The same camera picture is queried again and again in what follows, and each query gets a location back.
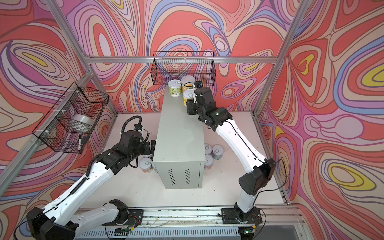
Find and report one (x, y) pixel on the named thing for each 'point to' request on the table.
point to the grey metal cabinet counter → (179, 152)
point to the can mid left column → (146, 164)
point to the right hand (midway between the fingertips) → (192, 105)
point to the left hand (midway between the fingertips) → (151, 142)
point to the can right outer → (217, 152)
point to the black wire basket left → (69, 124)
